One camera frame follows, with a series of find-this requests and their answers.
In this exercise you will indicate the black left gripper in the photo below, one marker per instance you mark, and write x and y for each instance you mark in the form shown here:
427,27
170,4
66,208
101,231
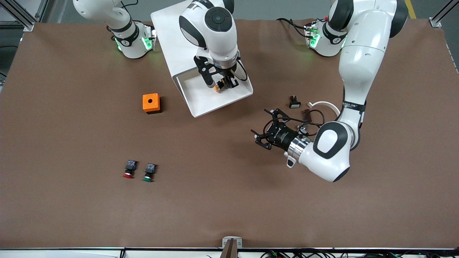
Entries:
282,136

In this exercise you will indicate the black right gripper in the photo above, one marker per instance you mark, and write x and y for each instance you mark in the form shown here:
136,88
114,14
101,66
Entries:
226,79

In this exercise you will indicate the yellow mushroom push button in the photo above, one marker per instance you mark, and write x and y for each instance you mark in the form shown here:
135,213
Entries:
217,87

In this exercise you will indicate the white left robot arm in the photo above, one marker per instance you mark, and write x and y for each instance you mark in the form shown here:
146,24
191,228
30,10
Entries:
362,53

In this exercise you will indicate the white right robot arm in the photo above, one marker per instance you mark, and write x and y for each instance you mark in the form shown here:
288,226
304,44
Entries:
215,32

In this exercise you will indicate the green mushroom push button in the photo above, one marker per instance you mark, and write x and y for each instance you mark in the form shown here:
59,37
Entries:
149,171

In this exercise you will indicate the red mushroom push button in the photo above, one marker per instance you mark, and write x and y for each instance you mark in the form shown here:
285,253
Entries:
129,168

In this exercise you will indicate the chrome pipe fitting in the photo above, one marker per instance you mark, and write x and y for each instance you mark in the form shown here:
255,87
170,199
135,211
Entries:
303,130

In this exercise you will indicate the brown cylinder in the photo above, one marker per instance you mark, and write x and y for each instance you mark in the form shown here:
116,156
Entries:
307,114

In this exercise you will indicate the white semicircular pipe clamp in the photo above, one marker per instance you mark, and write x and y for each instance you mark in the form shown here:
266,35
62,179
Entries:
324,104

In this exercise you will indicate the small black switch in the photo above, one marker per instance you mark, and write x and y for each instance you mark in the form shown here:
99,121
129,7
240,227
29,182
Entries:
294,104

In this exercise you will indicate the orange button enclosure box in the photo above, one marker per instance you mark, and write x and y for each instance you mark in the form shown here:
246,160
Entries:
150,102

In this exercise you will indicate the grey metal table bracket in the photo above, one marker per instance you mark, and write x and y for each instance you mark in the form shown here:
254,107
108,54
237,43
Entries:
225,243

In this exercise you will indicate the dark vertical post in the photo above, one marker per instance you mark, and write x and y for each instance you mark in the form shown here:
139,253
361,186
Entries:
229,251

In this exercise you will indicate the aluminium frame post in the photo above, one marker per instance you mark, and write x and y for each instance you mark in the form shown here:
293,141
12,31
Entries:
28,25
435,22

